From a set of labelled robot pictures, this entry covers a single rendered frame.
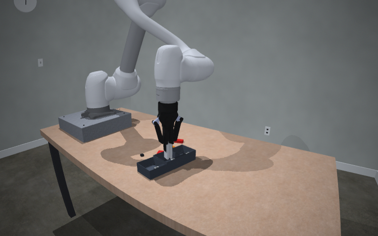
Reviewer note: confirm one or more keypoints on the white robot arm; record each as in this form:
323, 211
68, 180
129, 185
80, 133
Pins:
175, 63

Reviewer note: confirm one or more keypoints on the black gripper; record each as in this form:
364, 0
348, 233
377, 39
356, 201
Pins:
167, 115

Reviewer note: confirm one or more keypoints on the dark grey three-compartment bin rack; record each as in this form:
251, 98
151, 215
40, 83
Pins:
158, 165

